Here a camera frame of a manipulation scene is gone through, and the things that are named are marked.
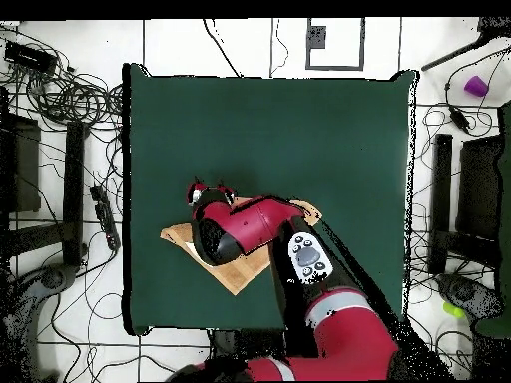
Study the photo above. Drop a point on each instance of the black floor stand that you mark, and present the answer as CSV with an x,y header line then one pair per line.
x,y
74,191
441,199

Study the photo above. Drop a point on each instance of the black rod stand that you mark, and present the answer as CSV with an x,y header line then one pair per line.
x,y
451,56

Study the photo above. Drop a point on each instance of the purple cup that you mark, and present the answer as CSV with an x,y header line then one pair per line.
x,y
476,86

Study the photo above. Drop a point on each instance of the dark grey square plate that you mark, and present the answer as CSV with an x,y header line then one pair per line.
x,y
317,38

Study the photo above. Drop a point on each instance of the dark green table cloth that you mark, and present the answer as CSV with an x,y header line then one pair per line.
x,y
339,139

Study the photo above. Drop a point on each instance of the black power strip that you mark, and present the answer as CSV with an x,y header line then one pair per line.
x,y
104,217

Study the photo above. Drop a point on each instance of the dark green draped fabric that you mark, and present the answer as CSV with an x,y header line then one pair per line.
x,y
506,199

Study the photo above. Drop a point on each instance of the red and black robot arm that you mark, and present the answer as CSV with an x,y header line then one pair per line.
x,y
259,227

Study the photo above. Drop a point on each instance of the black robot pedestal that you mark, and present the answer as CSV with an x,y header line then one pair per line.
x,y
255,343

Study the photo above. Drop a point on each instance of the tan towel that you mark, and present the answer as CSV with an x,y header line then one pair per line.
x,y
239,275

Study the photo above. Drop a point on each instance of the black flat panel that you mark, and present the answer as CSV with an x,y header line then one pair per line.
x,y
479,187
22,167

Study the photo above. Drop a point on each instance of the black hub box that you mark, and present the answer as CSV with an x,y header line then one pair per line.
x,y
30,57

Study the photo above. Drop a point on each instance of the lime green object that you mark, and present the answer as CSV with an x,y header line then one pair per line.
x,y
453,309

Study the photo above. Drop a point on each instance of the grey square frame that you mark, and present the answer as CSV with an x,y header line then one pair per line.
x,y
307,60

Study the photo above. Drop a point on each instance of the black power adapter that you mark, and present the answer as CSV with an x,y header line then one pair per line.
x,y
459,119

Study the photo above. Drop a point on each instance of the dark grey curved device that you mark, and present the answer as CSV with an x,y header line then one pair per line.
x,y
465,293
52,278

